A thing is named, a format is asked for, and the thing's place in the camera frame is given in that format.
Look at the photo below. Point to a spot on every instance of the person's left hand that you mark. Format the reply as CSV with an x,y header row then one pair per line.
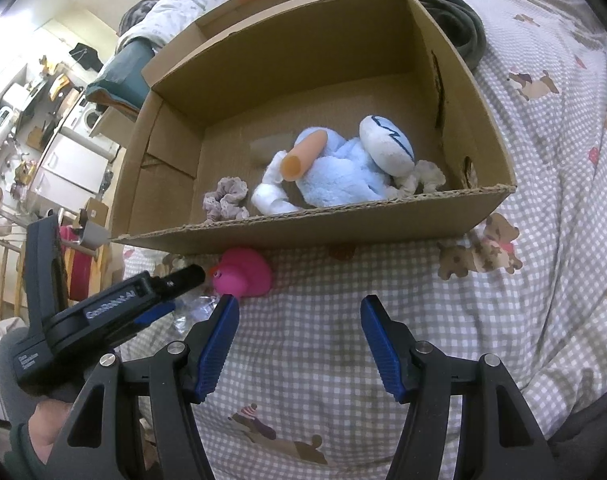
x,y
48,430

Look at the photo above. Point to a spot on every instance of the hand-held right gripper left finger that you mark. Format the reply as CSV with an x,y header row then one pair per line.
x,y
213,350

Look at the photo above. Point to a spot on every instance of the dark grey garment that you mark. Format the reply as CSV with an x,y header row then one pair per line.
x,y
458,20

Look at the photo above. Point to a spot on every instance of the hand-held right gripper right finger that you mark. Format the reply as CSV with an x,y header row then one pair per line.
x,y
383,350

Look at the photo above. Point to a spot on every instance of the grey bin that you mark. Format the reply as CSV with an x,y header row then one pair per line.
x,y
91,235

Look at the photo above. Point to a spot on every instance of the wooden nightstand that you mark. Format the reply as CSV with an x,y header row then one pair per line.
x,y
111,122

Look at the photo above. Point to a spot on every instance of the beige scrunchie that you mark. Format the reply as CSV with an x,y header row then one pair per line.
x,y
226,195

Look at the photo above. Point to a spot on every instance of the white washing machine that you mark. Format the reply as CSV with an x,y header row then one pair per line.
x,y
86,117

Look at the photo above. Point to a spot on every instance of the orange foam tube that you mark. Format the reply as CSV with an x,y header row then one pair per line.
x,y
303,155

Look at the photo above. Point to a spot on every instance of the light blue plush toy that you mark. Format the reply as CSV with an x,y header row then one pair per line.
x,y
343,180

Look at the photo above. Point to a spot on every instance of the white cabinet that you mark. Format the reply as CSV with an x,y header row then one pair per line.
x,y
68,162

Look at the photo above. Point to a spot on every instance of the grey patterned pillow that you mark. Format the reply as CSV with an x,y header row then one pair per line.
x,y
136,12

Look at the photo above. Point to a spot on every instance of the person's left forearm green sleeve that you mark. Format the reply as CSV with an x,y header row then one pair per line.
x,y
16,452

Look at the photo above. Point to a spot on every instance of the white plush ball blue line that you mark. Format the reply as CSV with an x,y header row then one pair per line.
x,y
383,142

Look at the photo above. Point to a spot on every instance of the teal blanket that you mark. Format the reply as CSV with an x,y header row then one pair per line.
x,y
123,70

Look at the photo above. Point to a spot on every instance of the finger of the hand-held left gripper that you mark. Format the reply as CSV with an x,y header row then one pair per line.
x,y
183,280
156,314

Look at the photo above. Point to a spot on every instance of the crumpled clear plastic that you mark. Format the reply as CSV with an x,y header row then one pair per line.
x,y
196,310

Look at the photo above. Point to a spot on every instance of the black hanging bag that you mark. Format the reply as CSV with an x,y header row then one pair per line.
x,y
86,55

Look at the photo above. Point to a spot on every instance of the white cloth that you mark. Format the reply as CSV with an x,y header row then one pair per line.
x,y
271,197

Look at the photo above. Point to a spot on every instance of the small cardboard box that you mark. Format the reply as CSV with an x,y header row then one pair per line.
x,y
96,212

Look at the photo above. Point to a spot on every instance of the pink rubber duck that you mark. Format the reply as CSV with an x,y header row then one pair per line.
x,y
243,272

